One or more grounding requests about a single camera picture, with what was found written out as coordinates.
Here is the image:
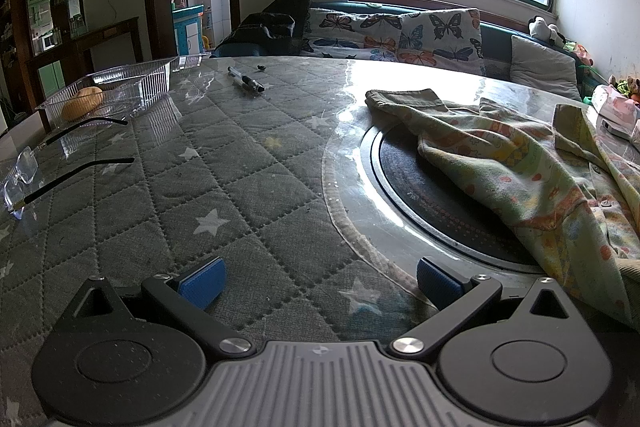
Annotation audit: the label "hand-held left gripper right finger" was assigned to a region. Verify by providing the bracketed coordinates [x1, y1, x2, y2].
[391, 256, 588, 359]

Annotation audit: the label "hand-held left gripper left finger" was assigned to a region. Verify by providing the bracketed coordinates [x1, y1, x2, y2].
[52, 256, 254, 359]

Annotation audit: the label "patterned green shirt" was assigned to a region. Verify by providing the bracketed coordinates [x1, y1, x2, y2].
[365, 88, 640, 330]

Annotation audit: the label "round black induction cooktop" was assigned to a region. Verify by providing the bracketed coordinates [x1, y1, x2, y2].
[360, 122, 551, 275]

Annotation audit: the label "grey quilted star table cover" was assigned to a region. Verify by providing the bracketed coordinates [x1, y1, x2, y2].
[0, 55, 601, 427]

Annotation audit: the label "black pen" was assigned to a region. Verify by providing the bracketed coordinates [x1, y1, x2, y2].
[227, 67, 266, 98]

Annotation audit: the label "clear plastic tray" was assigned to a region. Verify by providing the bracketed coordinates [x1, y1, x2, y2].
[35, 56, 203, 128]

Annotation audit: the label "clear rimless eyeglasses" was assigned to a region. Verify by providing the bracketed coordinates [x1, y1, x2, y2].
[0, 116, 136, 220]

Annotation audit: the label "flat grey device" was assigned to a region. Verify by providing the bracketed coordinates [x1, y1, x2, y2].
[600, 118, 636, 138]

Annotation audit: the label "grey cushion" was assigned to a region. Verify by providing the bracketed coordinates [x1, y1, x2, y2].
[510, 35, 583, 100]

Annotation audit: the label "butterfly print pillow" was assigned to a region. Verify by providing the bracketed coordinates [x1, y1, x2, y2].
[397, 8, 486, 75]
[302, 38, 401, 62]
[305, 8, 403, 44]

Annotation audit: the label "blue white toy box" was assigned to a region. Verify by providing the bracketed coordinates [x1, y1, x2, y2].
[172, 4, 205, 58]

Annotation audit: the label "pink tissue pack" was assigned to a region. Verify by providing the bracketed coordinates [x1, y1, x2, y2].
[592, 85, 640, 120]

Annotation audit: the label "dark wooden cabinet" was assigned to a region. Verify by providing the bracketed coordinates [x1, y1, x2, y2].
[0, 0, 141, 128]

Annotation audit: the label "black bag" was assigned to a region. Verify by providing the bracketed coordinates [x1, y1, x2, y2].
[215, 0, 312, 58]

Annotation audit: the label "pink green plush toy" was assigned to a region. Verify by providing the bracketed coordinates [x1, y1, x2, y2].
[567, 41, 595, 66]

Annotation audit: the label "small brown plush toys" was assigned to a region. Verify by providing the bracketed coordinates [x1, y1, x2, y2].
[607, 74, 640, 100]

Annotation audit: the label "panda plush toy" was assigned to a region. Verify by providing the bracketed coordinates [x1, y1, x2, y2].
[529, 16, 568, 48]

